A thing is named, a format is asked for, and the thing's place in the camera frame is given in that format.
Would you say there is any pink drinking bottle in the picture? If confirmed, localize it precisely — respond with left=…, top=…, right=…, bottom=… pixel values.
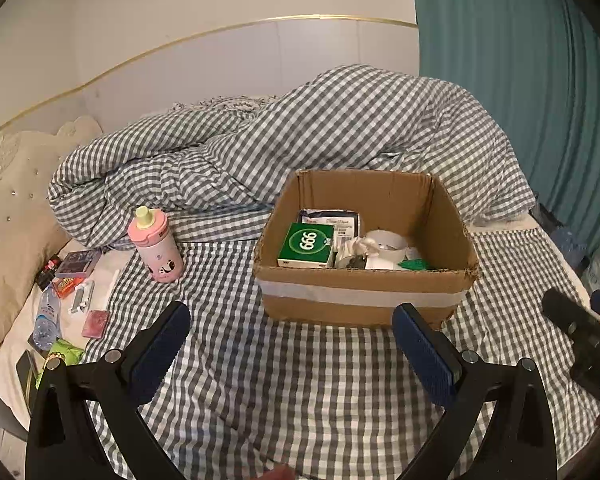
left=127, top=206, right=184, bottom=282

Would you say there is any purple flat box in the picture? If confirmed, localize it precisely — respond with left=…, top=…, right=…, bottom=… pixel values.
left=55, top=250, right=102, bottom=277

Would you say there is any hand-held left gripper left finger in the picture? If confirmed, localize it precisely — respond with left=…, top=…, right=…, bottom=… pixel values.
left=26, top=301, right=192, bottom=480

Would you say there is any green and white box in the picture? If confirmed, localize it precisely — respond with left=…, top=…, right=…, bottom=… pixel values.
left=277, top=222, right=336, bottom=268

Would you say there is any brown cardboard box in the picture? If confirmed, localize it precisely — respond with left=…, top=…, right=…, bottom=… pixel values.
left=252, top=169, right=481, bottom=331

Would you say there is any grey checked bed sheet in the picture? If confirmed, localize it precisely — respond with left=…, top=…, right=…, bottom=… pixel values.
left=55, top=210, right=600, bottom=480

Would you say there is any black phone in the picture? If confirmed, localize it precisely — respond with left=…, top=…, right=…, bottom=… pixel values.
left=15, top=349, right=43, bottom=406

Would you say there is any pink flat case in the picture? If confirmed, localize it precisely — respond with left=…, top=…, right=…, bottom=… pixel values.
left=81, top=309, right=110, bottom=338

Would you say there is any grey checked duvet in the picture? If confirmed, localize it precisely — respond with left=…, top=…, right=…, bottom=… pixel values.
left=47, top=64, right=537, bottom=251

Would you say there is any cream mattress cover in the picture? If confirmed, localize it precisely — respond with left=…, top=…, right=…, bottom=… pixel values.
left=0, top=240, right=136, bottom=461

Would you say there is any white small tube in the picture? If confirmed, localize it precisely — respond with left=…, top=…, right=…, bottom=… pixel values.
left=69, top=280, right=96, bottom=316

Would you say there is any black and red packet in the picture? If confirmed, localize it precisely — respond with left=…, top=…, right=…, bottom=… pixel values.
left=36, top=256, right=62, bottom=291

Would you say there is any dark printed pouch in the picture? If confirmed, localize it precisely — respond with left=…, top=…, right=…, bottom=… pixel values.
left=300, top=208, right=361, bottom=241

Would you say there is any small water bottle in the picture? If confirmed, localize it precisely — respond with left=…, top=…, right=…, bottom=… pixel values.
left=30, top=282, right=63, bottom=351

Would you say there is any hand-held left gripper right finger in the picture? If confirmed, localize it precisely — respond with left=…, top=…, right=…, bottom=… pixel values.
left=391, top=302, right=558, bottom=480

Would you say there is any red snack packet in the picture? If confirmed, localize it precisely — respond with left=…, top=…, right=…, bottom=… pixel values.
left=54, top=276, right=88, bottom=297

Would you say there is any wide tape roll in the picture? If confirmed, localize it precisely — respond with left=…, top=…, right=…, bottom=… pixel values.
left=362, top=230, right=408, bottom=267

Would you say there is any teal curtain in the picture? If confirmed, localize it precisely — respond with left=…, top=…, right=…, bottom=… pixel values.
left=409, top=0, right=600, bottom=261

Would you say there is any light green snack packet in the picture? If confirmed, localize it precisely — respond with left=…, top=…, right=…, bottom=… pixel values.
left=35, top=338, right=85, bottom=391

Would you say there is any cream tufted headboard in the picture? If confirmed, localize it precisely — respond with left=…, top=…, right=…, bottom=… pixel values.
left=0, top=116, right=103, bottom=358

